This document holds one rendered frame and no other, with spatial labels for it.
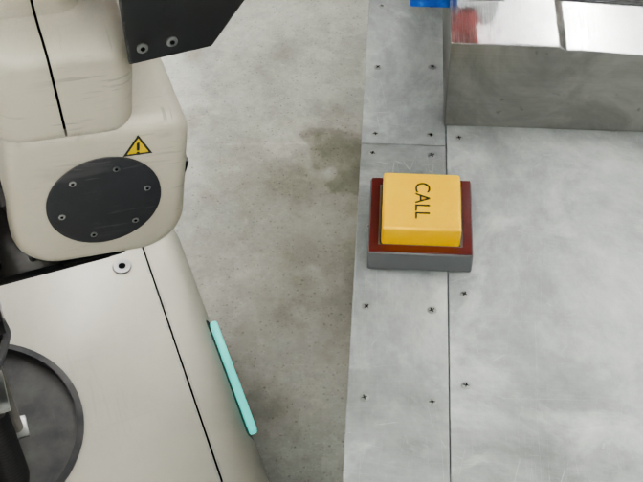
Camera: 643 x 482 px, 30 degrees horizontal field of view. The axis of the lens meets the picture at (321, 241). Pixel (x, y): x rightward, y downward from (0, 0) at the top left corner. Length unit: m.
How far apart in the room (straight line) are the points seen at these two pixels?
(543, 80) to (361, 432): 0.35
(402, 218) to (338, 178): 1.21
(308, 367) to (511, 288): 0.96
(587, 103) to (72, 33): 0.43
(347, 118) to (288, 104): 0.12
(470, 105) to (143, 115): 0.28
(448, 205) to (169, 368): 0.68
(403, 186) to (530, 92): 0.15
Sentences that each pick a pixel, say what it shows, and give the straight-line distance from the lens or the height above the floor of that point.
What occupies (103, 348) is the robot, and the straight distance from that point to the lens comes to 1.55.
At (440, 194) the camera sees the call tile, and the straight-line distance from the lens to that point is 0.93.
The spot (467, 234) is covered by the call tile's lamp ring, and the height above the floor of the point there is 0.82.
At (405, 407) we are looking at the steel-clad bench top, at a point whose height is 0.80.
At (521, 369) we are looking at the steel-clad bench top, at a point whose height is 0.80.
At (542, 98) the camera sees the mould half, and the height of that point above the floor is 0.83.
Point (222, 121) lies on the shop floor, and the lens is 2.23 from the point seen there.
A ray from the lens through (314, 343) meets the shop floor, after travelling 1.88.
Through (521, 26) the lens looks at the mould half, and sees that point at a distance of 1.00.
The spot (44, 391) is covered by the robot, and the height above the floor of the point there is 0.27.
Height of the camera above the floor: 1.50
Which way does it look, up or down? 48 degrees down
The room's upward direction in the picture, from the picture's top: 1 degrees counter-clockwise
